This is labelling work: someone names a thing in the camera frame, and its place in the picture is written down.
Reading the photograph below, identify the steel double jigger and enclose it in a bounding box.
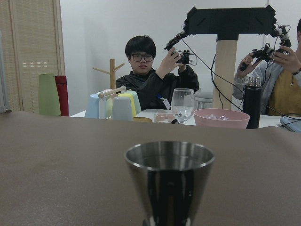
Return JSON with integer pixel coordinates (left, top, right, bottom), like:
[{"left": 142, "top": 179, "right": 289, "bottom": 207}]
[{"left": 124, "top": 141, "right": 215, "bottom": 226}]

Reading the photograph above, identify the person in black jacket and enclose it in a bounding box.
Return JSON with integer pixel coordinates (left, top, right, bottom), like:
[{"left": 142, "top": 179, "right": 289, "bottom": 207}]
[{"left": 115, "top": 35, "right": 199, "bottom": 110}]

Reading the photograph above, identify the clear wine glass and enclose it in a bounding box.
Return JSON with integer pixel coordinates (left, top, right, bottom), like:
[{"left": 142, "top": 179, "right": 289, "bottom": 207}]
[{"left": 171, "top": 88, "right": 195, "bottom": 124}]

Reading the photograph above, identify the wooden mug tree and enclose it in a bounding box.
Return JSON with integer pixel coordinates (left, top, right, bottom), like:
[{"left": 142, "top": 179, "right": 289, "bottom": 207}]
[{"left": 92, "top": 59, "right": 125, "bottom": 89}]

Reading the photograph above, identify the pink bowl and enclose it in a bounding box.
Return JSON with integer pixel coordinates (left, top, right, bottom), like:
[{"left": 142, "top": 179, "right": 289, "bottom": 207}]
[{"left": 194, "top": 108, "right": 250, "bottom": 129}]

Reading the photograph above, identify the red rolled mat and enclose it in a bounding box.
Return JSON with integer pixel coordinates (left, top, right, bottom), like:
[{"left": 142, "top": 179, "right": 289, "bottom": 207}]
[{"left": 55, "top": 75, "right": 69, "bottom": 116}]

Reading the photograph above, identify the black thermos bottle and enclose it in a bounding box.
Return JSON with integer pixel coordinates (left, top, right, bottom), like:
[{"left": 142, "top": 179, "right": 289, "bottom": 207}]
[{"left": 243, "top": 77, "right": 262, "bottom": 129}]

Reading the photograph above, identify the person in yellow top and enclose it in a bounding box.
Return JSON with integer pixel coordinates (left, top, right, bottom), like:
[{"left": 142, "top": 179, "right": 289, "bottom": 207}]
[{"left": 233, "top": 23, "right": 301, "bottom": 115}]

